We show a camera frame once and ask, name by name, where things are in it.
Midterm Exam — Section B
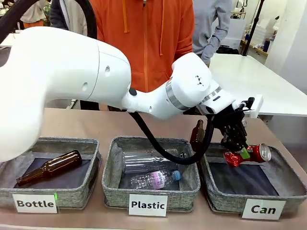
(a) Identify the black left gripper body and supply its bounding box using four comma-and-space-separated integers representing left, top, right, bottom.
214, 103, 247, 132

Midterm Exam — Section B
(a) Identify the crushed shiny red can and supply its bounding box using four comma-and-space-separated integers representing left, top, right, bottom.
224, 149, 251, 168

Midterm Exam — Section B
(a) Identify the red can with silver lid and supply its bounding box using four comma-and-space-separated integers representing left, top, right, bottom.
249, 143, 272, 163

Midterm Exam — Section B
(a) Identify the grey fabric basket labelled Can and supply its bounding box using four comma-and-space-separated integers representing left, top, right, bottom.
200, 143, 307, 214

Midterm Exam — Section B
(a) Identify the white Can label card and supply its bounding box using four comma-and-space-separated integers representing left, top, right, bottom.
241, 198, 286, 220

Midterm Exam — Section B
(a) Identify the grey fabric basket labelled Plastic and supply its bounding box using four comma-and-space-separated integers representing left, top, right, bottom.
101, 136, 201, 213

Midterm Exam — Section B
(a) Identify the grey fabric basket labelled Bottle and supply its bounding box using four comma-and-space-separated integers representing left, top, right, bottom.
0, 136, 102, 210

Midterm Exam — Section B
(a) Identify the brown glass bottle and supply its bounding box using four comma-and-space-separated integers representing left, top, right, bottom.
189, 119, 206, 152
16, 149, 83, 187

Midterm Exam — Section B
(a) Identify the large white table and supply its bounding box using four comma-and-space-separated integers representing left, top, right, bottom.
207, 53, 307, 118

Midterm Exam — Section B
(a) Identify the small clear plastic water bottle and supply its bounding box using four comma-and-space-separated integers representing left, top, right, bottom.
130, 170, 182, 191

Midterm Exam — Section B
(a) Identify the black tripod stand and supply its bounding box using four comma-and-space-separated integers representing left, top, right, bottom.
241, 0, 263, 56

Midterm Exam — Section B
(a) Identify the white background cabinet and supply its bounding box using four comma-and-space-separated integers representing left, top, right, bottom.
226, 18, 248, 48

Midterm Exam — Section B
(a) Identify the large clear plastic bottle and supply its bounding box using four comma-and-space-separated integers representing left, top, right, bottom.
122, 148, 185, 174

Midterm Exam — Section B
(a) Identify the person in grey hoodie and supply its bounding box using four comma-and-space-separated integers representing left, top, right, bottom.
191, 0, 233, 64

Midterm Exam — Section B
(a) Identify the white Plastic label card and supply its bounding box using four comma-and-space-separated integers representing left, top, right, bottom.
129, 193, 168, 217

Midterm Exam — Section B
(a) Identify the person in orange hoodie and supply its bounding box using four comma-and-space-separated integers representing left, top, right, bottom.
80, 0, 195, 111

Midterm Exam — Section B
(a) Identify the person in beige coat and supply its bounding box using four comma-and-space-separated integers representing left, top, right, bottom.
49, 0, 88, 36

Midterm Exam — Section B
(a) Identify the white Bottle label card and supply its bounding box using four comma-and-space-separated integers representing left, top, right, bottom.
12, 193, 58, 214

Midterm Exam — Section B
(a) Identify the person in light top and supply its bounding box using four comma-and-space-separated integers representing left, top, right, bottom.
20, 0, 52, 29

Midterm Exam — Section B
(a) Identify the small white table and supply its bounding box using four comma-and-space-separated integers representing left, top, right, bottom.
0, 33, 24, 47

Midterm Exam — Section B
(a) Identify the black gripper cable hose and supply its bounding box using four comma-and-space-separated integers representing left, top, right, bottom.
129, 111, 215, 166

